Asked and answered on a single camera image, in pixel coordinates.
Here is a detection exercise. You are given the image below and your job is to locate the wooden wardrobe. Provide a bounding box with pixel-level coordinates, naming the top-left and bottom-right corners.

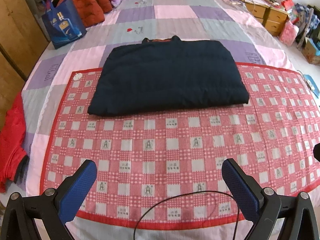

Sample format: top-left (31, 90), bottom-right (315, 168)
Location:
top-left (0, 0), bottom-right (48, 127)

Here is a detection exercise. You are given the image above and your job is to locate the black cable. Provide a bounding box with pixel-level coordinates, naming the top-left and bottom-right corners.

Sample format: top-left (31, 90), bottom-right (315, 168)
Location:
top-left (133, 190), bottom-right (241, 240)

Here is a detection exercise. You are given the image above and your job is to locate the orange red puffer jacket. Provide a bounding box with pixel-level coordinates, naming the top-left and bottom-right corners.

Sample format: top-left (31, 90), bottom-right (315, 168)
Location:
top-left (57, 0), bottom-right (112, 28)

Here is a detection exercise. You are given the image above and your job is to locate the purple pink patchwork quilt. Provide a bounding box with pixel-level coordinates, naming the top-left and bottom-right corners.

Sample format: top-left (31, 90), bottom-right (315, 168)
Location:
top-left (21, 0), bottom-right (320, 240)

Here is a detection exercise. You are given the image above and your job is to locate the pink bag by nightstand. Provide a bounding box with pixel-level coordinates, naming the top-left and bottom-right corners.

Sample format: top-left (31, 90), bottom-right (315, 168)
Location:
top-left (279, 21), bottom-right (299, 47)

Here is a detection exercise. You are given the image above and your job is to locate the blue blanket controller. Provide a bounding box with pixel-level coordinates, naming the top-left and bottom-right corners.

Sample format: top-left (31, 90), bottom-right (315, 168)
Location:
top-left (303, 74), bottom-right (320, 99)

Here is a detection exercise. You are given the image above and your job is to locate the dark navy winter jacket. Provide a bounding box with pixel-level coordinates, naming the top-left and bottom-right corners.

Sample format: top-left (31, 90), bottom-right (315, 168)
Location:
top-left (87, 36), bottom-right (249, 116)

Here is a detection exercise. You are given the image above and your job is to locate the blue gift bag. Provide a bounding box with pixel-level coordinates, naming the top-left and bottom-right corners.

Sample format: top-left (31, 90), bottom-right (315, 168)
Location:
top-left (42, 0), bottom-right (87, 49)

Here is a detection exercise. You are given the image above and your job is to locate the wooden nightstand with drawers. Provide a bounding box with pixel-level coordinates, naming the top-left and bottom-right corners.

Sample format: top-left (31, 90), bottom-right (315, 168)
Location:
top-left (245, 2), bottom-right (289, 36)

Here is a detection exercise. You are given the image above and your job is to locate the clutter pile in corner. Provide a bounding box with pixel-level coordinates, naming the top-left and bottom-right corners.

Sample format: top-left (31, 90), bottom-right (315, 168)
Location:
top-left (281, 0), bottom-right (319, 49)

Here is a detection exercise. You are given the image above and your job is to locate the red checkered electric blanket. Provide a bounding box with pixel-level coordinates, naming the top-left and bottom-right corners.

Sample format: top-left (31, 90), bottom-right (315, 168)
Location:
top-left (40, 64), bottom-right (319, 230)

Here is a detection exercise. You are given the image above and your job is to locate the red garment at bedside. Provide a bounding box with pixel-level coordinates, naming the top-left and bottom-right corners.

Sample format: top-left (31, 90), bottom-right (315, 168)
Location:
top-left (0, 93), bottom-right (29, 193)

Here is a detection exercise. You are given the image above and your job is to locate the cardboard box on floor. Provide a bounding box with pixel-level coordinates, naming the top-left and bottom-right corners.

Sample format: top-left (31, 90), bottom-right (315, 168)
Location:
top-left (302, 37), bottom-right (320, 66)

